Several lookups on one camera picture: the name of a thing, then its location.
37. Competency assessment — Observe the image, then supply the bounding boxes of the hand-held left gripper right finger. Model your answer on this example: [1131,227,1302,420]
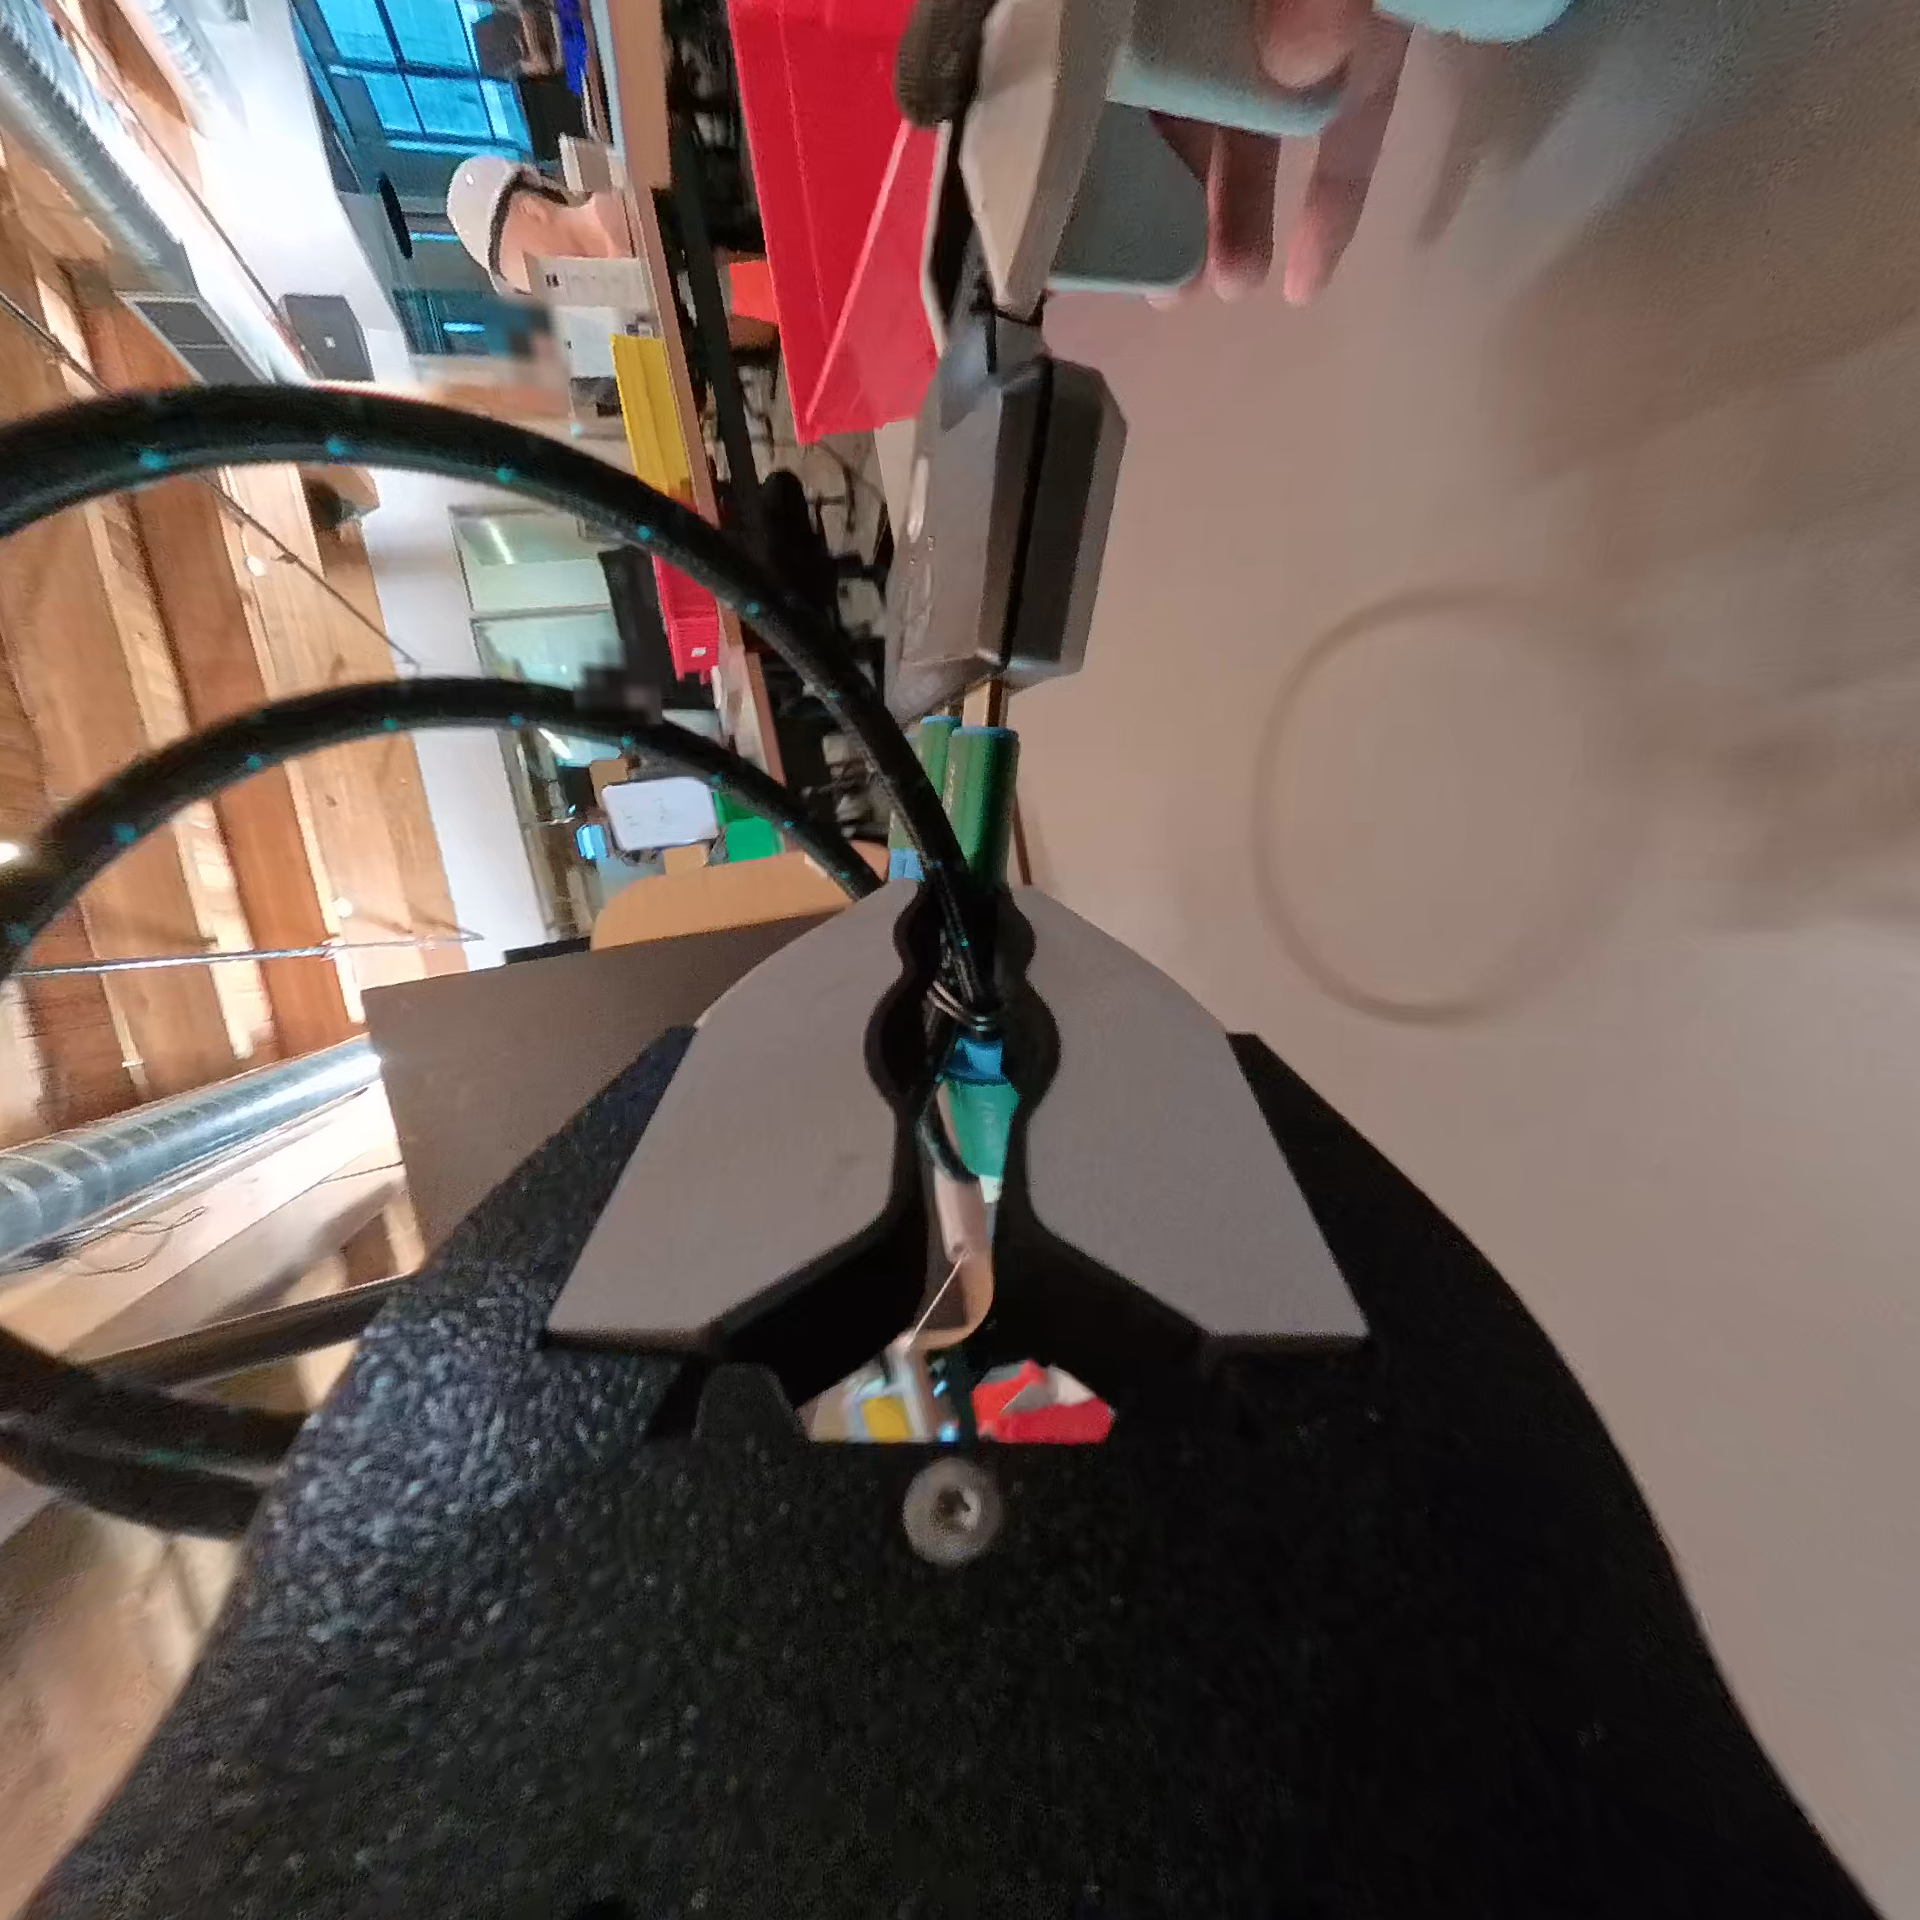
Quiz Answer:
[959,886,1369,1352]

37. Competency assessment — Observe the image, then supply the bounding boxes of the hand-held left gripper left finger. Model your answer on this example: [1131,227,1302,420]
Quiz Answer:
[545,881,939,1365]

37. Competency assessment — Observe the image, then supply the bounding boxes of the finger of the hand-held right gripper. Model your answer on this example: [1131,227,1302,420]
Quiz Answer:
[958,0,1146,320]

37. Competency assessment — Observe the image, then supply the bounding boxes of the red plastic bin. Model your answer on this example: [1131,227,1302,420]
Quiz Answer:
[727,0,967,446]

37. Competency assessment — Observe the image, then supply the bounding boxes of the black usb hub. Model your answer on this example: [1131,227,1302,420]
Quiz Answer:
[882,352,1131,695]

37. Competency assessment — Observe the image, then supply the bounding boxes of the braided hdmi cable green plugs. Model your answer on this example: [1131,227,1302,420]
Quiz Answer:
[0,382,1037,1538]

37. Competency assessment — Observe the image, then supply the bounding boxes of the grey desk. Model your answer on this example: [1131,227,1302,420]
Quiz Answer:
[878,0,1920,1920]

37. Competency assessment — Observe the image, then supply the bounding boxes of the person's right hand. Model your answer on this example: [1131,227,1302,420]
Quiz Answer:
[1148,0,1427,309]

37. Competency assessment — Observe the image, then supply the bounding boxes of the yellow storage bin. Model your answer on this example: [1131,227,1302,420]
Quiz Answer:
[607,330,695,498]

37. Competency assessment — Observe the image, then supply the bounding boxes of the small red storage bin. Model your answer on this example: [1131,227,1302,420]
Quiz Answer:
[654,495,727,678]

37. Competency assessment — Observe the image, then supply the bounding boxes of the silver air duct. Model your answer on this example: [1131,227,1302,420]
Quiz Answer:
[0,0,205,301]
[0,1033,389,1276]

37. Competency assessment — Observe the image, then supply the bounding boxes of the black wall speaker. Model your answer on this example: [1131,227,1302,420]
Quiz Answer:
[282,293,377,379]

